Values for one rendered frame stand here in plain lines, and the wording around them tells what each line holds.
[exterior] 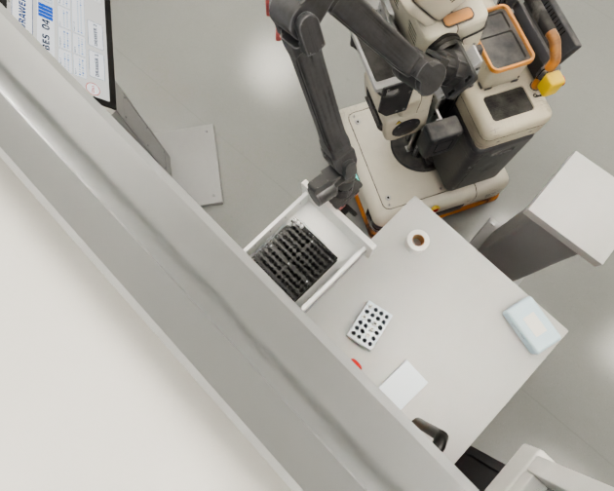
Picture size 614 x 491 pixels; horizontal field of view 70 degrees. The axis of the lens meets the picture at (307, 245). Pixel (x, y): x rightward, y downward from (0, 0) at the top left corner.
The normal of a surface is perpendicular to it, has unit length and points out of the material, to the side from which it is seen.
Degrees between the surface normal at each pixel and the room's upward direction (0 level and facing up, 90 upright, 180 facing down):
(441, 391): 0
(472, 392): 0
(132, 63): 0
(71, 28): 50
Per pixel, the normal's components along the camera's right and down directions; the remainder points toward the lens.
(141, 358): -0.02, -0.25
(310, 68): 0.50, 0.70
